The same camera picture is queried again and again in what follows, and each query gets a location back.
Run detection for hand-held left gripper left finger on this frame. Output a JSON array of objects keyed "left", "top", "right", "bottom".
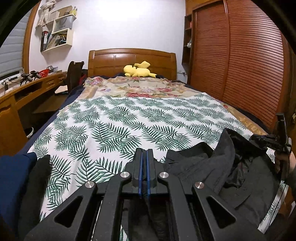
[{"left": 23, "top": 148, "right": 142, "bottom": 241}]

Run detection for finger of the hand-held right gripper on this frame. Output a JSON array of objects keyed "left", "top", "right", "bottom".
[
  {"left": 254, "top": 139, "right": 278, "bottom": 151},
  {"left": 249, "top": 134, "right": 277, "bottom": 142}
]

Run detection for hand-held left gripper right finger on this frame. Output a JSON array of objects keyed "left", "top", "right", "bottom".
[{"left": 146, "top": 148, "right": 264, "bottom": 241}]

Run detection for black jacket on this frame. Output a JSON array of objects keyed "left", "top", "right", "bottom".
[{"left": 122, "top": 128, "right": 288, "bottom": 241}]

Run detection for person's right hand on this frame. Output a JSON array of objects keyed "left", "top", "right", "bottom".
[{"left": 275, "top": 150, "right": 296, "bottom": 181}]

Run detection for leaf-print blanket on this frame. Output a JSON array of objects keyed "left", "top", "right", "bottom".
[{"left": 28, "top": 93, "right": 285, "bottom": 233}]

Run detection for wooden louvred wardrobe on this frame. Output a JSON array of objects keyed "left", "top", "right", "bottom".
[{"left": 185, "top": 0, "right": 292, "bottom": 130}]

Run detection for floral blanket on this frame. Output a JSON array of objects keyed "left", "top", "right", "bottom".
[{"left": 82, "top": 76, "right": 266, "bottom": 135}]

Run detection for yellow plush toy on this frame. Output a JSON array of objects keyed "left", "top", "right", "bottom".
[{"left": 123, "top": 61, "right": 157, "bottom": 78}]

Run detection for folded black garment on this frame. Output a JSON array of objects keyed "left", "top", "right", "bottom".
[{"left": 18, "top": 154, "right": 51, "bottom": 237}]

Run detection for wooden bed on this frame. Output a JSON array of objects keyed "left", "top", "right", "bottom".
[{"left": 28, "top": 48, "right": 289, "bottom": 241}]

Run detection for dark desk chair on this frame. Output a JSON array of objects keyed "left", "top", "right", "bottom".
[{"left": 54, "top": 61, "right": 85, "bottom": 95}]

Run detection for folded navy garment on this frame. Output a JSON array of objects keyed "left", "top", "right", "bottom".
[{"left": 0, "top": 152, "right": 37, "bottom": 241}]

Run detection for wooden open shelf unit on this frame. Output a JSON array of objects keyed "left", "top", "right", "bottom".
[{"left": 181, "top": 13, "right": 193, "bottom": 67}]

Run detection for wooden desk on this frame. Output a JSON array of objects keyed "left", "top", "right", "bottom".
[{"left": 0, "top": 71, "right": 70, "bottom": 156}]

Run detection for stack of books and papers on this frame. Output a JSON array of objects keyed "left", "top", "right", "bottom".
[{"left": 47, "top": 34, "right": 67, "bottom": 49}]

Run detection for black binders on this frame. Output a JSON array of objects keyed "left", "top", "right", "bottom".
[{"left": 40, "top": 31, "right": 49, "bottom": 51}]

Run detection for grey paper bag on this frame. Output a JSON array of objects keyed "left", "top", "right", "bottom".
[{"left": 54, "top": 17, "right": 70, "bottom": 32}]

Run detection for grey window blind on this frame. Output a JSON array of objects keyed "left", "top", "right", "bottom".
[{"left": 0, "top": 14, "right": 31, "bottom": 77}]

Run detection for tied beige curtain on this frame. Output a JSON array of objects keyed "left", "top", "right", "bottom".
[{"left": 37, "top": 0, "right": 57, "bottom": 27}]

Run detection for white wall shelf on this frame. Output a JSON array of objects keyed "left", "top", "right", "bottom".
[{"left": 40, "top": 7, "right": 77, "bottom": 52}]

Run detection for wooden window frame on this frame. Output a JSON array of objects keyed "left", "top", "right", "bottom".
[{"left": 0, "top": 0, "right": 44, "bottom": 79}]

